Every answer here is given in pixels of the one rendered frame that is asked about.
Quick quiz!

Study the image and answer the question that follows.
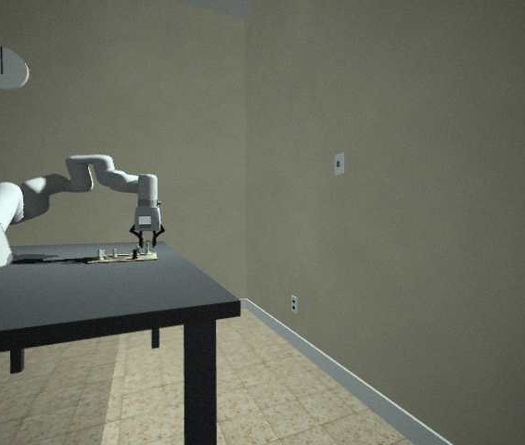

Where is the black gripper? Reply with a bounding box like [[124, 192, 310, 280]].
[[130, 206, 165, 248]]

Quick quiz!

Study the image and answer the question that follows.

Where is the chessboard with chess pieces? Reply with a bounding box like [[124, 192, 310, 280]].
[[87, 253, 157, 264]]

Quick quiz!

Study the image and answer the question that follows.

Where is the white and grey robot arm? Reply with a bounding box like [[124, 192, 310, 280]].
[[0, 155, 160, 231]]

